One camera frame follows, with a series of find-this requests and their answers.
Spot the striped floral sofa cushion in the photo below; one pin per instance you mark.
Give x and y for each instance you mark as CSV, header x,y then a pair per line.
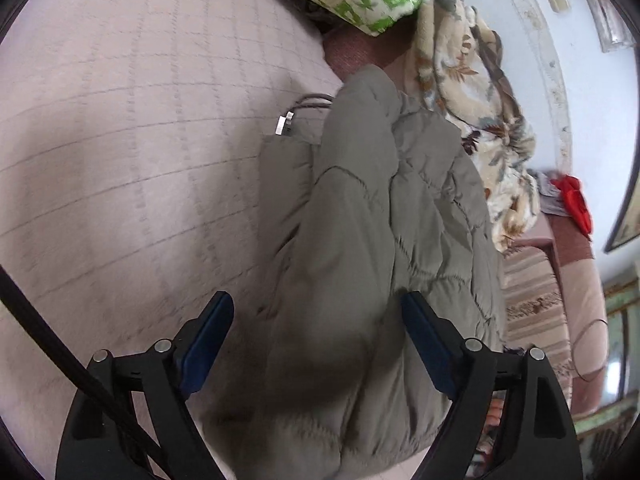
x,y
537,310

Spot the red cloth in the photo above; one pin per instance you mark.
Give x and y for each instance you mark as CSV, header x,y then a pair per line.
x,y
575,202

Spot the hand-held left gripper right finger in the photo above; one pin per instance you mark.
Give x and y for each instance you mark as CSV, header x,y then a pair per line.
x,y
430,345

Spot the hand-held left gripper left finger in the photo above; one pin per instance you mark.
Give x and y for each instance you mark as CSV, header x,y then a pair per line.
x,y
207,340

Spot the silver framed picture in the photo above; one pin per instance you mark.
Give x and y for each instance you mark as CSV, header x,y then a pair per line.
x,y
602,15

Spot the leaf print blanket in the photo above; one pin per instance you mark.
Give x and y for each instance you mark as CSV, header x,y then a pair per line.
x,y
490,110

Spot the pink quilted bed cover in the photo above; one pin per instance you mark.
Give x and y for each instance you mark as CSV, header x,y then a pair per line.
x,y
125,135

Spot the maroon pillow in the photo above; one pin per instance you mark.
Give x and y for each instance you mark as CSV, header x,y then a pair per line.
x,y
352,50

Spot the olive quilted hooded jacket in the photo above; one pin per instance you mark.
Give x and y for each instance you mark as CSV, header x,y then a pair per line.
x,y
380,260

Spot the pink and maroon sofa backrest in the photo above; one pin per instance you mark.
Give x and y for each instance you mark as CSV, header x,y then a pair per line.
x,y
575,290

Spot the grey cloth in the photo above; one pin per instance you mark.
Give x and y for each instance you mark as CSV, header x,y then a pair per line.
x,y
547,195

